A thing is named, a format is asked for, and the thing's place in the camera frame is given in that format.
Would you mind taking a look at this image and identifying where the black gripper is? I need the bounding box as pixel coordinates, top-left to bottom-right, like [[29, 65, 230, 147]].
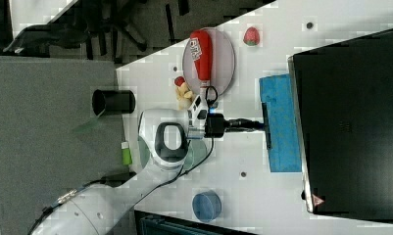
[[204, 114, 264, 138]]

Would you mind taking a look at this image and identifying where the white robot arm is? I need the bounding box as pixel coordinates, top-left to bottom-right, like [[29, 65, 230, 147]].
[[27, 108, 265, 235]]

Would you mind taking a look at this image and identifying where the black toaster oven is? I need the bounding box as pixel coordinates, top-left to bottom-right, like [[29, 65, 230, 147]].
[[288, 28, 393, 223]]

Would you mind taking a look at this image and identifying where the yellow plush peeled banana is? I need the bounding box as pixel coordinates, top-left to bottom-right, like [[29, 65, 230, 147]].
[[175, 82, 194, 110]]

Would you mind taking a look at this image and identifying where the blue translucent cup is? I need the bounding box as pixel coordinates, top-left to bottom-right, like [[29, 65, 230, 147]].
[[192, 190, 222, 222]]

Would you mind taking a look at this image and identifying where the red plush ketchup bottle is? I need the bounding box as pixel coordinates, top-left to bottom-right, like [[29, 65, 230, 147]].
[[190, 29, 213, 87]]

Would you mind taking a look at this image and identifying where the green marker pen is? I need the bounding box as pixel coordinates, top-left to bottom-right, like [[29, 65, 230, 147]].
[[122, 141, 132, 165]]

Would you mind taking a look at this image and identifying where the black cylinder cup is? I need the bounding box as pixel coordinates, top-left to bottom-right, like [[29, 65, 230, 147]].
[[92, 90, 136, 116]]

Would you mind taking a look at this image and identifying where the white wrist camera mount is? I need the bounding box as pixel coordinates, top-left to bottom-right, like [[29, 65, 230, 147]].
[[188, 95, 209, 120]]

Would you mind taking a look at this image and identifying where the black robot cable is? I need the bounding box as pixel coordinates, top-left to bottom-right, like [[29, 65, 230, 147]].
[[131, 85, 220, 200]]

